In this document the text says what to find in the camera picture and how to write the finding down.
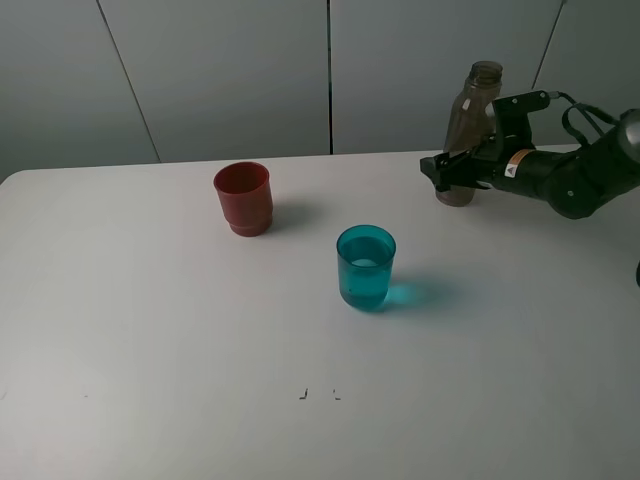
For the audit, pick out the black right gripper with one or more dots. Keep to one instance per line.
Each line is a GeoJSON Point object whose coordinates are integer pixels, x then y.
{"type": "Point", "coordinates": [488, 165]}

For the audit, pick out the smoky clear plastic bottle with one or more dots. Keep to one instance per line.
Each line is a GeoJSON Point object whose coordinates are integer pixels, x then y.
{"type": "Point", "coordinates": [469, 123]}

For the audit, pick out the teal translucent plastic cup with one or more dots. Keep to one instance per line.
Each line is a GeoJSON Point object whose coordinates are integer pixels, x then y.
{"type": "Point", "coordinates": [365, 255]}

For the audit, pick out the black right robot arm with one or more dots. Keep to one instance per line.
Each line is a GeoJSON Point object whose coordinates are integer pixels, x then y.
{"type": "Point", "coordinates": [574, 184]}

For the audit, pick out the red plastic cup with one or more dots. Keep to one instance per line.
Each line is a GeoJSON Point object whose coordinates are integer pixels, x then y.
{"type": "Point", "coordinates": [244, 192]}

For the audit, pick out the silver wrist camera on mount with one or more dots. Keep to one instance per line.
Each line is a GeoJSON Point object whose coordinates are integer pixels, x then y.
{"type": "Point", "coordinates": [511, 114]}

